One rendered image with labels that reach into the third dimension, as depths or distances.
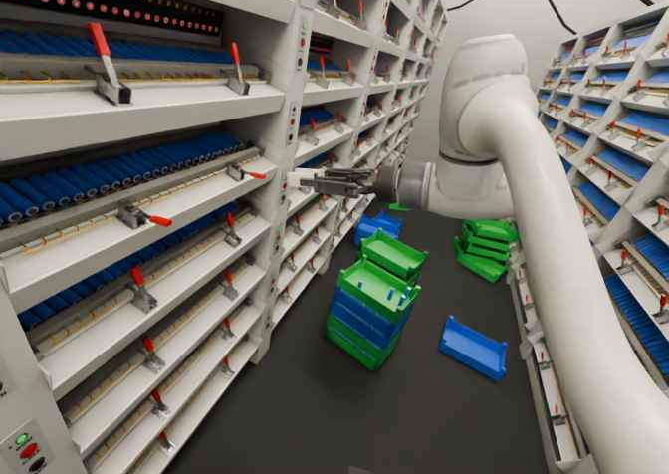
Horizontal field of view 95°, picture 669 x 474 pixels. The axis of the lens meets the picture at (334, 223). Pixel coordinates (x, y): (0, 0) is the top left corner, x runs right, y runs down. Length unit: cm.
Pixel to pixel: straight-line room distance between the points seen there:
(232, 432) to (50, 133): 110
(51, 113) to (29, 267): 20
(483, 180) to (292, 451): 110
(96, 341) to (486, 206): 69
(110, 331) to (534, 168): 69
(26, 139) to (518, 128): 54
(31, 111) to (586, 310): 59
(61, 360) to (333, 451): 94
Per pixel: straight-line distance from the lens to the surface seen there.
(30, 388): 63
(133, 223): 59
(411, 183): 57
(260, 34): 88
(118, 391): 85
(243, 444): 133
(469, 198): 55
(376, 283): 145
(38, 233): 57
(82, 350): 68
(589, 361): 36
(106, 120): 51
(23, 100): 50
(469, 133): 47
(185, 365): 108
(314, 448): 134
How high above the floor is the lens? 121
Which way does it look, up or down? 29 degrees down
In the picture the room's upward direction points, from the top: 13 degrees clockwise
